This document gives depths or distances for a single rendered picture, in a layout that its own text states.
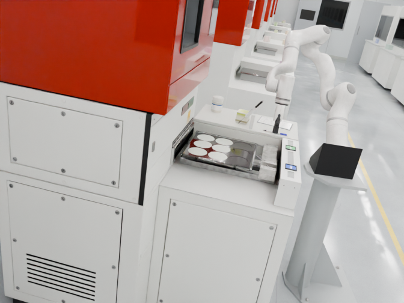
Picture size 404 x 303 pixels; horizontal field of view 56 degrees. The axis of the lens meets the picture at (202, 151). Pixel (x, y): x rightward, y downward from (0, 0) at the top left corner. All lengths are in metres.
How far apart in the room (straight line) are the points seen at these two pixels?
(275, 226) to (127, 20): 1.06
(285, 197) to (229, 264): 0.44
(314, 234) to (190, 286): 0.83
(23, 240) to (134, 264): 0.55
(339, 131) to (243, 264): 0.93
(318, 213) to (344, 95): 0.70
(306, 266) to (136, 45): 1.74
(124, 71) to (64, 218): 0.74
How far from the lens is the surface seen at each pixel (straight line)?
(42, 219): 1.87
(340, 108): 2.32
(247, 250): 1.84
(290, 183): 1.72
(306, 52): 2.53
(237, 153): 2.03
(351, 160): 2.23
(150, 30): 1.37
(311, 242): 2.44
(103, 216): 1.70
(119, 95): 1.46
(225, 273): 1.95
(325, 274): 2.71
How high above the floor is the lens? 1.68
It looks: 23 degrees down
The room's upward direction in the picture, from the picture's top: 9 degrees clockwise
